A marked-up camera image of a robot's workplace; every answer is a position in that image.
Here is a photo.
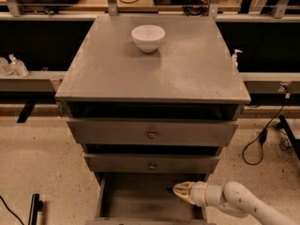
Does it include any grey drawer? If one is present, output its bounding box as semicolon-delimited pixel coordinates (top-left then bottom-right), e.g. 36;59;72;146
83;154;218;173
84;172;215;225
67;118;237;146

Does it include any dark rxbar blueberry wrapper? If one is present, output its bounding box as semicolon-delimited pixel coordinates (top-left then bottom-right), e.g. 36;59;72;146
166;187;173;194

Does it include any white pump bottle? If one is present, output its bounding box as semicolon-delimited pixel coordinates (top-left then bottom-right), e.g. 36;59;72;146
232;49;242;67

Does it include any top grey drawer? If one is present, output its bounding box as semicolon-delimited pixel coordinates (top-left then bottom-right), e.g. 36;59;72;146
67;118;237;146

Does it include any black stand foot left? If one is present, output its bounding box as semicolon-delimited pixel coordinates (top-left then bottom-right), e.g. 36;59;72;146
28;193;44;225

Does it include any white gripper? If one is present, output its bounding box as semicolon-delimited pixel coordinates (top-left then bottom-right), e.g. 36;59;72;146
172;181;207;207

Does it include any white ceramic bowl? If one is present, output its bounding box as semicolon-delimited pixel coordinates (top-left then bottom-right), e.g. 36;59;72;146
131;24;166;53

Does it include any black floor cable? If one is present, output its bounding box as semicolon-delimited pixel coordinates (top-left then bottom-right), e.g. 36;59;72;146
0;195;25;225
241;84;293;167

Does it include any middle grey drawer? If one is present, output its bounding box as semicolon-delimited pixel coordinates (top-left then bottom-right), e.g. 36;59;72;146
83;154;218;173

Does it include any grey drawer cabinet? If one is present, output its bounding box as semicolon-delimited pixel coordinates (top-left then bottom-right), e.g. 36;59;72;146
54;14;252;225

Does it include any bottom grey drawer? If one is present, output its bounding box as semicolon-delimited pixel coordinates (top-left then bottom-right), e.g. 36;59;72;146
84;172;215;225

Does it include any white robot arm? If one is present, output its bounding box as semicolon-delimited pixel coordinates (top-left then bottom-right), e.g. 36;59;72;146
172;181;299;225

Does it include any black floor cable left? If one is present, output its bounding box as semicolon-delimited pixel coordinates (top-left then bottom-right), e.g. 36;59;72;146
0;195;25;225

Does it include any black floor cable right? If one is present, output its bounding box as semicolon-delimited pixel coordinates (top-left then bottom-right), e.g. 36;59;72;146
241;84;293;167

